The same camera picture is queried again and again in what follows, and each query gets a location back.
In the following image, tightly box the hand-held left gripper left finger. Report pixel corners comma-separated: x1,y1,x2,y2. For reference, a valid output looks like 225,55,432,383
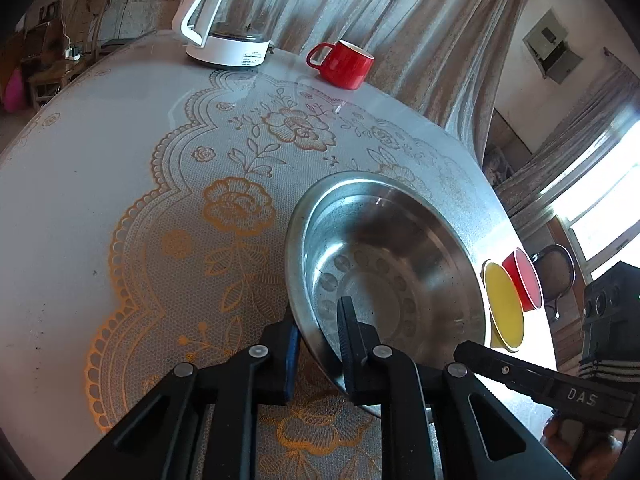
65,317,302,480

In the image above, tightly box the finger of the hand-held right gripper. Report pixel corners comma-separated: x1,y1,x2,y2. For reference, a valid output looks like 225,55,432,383
453,340,538,402

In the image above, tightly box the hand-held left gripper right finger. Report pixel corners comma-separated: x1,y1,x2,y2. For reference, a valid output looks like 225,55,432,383
336,296,576,480

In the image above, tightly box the yellow cup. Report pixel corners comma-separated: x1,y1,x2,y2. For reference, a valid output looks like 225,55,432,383
481,259,526,352

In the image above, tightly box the red cup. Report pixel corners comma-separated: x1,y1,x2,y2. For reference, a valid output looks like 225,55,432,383
501,248,544,312

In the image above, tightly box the stainless steel bowl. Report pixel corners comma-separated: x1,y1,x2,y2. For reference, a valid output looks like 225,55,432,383
284,171,488,418

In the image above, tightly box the person's right hand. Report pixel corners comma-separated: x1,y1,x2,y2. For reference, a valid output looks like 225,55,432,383
541,412,626,471

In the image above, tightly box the window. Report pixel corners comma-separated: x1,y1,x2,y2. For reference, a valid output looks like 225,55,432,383
550,125,640,281

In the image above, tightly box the narrow beige window curtain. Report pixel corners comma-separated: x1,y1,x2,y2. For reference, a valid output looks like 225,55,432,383
492,67,640,241

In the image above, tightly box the grey patterned sack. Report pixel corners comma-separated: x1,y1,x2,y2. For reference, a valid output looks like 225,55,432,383
482,147,516,188

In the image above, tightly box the red mug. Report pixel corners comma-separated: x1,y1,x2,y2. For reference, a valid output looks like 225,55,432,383
306,39,375,91

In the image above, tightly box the white glass electric kettle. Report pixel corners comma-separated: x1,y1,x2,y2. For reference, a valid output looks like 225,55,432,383
171,0,297,69

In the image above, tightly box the wide beige curtain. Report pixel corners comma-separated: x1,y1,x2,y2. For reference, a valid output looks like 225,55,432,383
265,0,556,171

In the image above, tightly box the pink bag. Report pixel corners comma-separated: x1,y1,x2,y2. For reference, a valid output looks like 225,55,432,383
2,67,26,111

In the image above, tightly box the round back wooden chair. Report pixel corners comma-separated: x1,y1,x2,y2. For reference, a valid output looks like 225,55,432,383
65,0,107,57

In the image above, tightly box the grey wall electrical box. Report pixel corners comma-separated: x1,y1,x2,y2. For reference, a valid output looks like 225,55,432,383
522,8,584,84

